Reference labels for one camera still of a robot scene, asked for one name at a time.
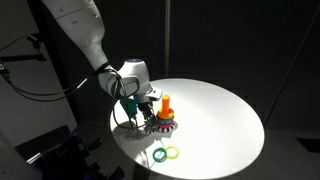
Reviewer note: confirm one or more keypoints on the orange stacking post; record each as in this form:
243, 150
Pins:
165, 104

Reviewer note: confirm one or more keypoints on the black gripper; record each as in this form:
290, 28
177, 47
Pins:
149, 119

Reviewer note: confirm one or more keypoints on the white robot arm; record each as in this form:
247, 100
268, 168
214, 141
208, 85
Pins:
82, 22

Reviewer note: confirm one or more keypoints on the black camera stand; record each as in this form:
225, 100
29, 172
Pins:
36, 40

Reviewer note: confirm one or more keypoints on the green wrist camera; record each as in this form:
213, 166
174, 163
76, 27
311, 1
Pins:
129, 106

